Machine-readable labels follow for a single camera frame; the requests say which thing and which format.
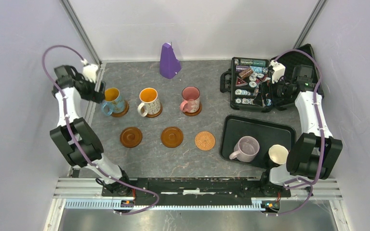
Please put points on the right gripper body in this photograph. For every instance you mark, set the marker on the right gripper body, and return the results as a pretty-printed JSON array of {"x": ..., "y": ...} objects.
[{"x": 280, "y": 91}]

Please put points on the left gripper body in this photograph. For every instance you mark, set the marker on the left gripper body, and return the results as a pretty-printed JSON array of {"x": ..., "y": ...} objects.
[{"x": 88, "y": 88}]

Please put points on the light lilac mug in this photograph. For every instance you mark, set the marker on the light lilac mug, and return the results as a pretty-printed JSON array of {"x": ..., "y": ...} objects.
[{"x": 245, "y": 149}]

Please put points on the blue butterfly mug yellow inside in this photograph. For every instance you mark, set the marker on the blue butterfly mug yellow inside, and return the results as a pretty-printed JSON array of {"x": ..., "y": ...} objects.
[{"x": 113, "y": 102}]

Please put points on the cream mug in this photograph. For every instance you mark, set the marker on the cream mug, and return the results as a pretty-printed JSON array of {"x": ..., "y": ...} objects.
[{"x": 278, "y": 154}]

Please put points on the wooden coaster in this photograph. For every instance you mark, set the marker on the wooden coaster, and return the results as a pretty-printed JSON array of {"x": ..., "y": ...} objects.
[
  {"x": 131, "y": 137},
  {"x": 194, "y": 113},
  {"x": 172, "y": 137},
  {"x": 124, "y": 112},
  {"x": 157, "y": 114}
]

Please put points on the woven round coaster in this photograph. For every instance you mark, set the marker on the woven round coaster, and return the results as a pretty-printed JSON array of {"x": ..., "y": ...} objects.
[{"x": 205, "y": 141}]

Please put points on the dark pink mug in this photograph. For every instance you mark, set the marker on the dark pink mug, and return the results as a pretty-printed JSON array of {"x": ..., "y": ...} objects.
[{"x": 191, "y": 100}]

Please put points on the floral mug yellow inside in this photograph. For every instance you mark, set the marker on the floral mug yellow inside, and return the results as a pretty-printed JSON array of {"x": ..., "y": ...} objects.
[{"x": 150, "y": 103}]

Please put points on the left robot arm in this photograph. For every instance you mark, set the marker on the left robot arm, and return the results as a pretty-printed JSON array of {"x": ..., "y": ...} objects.
[{"x": 74, "y": 137}]

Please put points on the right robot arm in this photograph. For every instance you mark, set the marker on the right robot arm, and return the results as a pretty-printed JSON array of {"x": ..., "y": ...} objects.
[{"x": 315, "y": 153}]

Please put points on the black poker chip case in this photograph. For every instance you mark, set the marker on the black poker chip case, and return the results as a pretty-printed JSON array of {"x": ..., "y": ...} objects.
[{"x": 247, "y": 74}]

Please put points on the black tray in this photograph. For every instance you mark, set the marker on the black tray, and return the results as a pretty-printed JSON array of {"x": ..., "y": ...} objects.
[{"x": 265, "y": 132}]

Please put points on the purple cone object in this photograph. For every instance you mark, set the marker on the purple cone object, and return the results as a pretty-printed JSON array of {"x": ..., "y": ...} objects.
[{"x": 169, "y": 65}]

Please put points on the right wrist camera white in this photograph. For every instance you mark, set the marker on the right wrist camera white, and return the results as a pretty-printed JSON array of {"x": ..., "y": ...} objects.
[{"x": 277, "y": 71}]

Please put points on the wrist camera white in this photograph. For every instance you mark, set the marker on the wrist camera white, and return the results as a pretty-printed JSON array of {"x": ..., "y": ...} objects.
[
  {"x": 277, "y": 71},
  {"x": 89, "y": 71}
]

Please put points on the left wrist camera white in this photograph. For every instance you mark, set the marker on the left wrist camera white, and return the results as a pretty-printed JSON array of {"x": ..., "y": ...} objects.
[{"x": 89, "y": 71}]

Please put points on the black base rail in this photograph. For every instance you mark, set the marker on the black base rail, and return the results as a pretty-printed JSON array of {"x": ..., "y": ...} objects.
[{"x": 195, "y": 191}]

